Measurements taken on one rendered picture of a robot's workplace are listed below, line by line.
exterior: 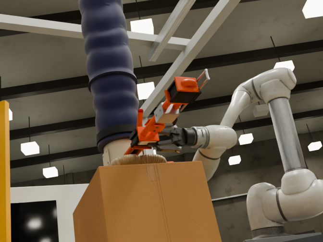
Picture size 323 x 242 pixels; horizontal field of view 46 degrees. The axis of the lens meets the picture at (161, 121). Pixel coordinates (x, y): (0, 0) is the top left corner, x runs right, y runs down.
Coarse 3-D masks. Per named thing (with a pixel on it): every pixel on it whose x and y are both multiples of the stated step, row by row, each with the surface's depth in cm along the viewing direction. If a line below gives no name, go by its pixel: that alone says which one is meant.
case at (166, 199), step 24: (120, 168) 133; (144, 168) 136; (168, 168) 139; (192, 168) 143; (96, 192) 133; (120, 192) 129; (144, 192) 132; (168, 192) 135; (192, 192) 138; (96, 216) 134; (120, 216) 125; (144, 216) 127; (168, 216) 130; (192, 216) 133; (96, 240) 134; (120, 240) 121; (144, 240) 124; (168, 240) 126; (192, 240) 129; (216, 240) 132
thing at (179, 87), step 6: (174, 78) 117; (180, 78) 117; (186, 78) 118; (192, 78) 119; (174, 84) 119; (180, 84) 116; (168, 90) 122; (174, 90) 119; (180, 90) 115; (186, 90) 116; (192, 90) 117; (198, 90) 118; (168, 96) 122; (174, 96) 118; (180, 96) 118; (186, 96) 119; (192, 96) 120; (168, 102) 121; (174, 102) 121; (180, 102) 122; (186, 102) 123
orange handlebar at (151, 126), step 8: (184, 80) 116; (192, 80) 116; (168, 104) 125; (176, 104) 127; (152, 120) 135; (144, 128) 141; (152, 128) 138; (160, 128) 140; (128, 152) 157; (136, 152) 159
